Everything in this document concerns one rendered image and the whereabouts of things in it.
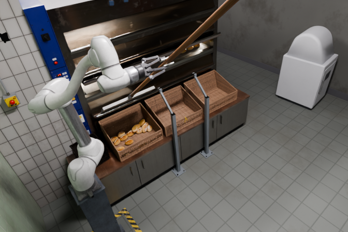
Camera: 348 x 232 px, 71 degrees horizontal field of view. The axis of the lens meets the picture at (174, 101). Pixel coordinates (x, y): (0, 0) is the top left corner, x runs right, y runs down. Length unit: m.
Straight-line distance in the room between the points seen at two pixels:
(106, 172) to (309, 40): 3.20
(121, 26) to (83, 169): 1.44
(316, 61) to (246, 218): 2.41
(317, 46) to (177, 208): 2.87
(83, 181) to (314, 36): 3.43
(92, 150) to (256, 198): 1.95
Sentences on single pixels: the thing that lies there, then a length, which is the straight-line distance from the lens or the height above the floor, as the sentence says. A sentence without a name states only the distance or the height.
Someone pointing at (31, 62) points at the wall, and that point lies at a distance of 2.50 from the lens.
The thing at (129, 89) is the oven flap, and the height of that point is 1.06.
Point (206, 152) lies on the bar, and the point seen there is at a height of 0.04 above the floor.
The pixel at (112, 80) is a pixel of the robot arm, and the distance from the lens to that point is 1.28.
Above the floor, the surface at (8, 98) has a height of 1.50.
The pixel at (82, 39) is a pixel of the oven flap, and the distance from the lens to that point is 2.53.
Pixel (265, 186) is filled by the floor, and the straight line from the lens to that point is 3.27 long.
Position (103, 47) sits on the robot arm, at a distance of 1.29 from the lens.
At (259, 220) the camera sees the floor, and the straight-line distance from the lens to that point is 3.03.
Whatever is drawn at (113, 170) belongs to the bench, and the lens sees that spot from 2.73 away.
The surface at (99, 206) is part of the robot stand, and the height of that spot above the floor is 0.84.
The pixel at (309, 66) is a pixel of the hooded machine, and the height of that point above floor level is 0.76.
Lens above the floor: 2.61
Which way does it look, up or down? 36 degrees down
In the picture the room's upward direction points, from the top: 5 degrees counter-clockwise
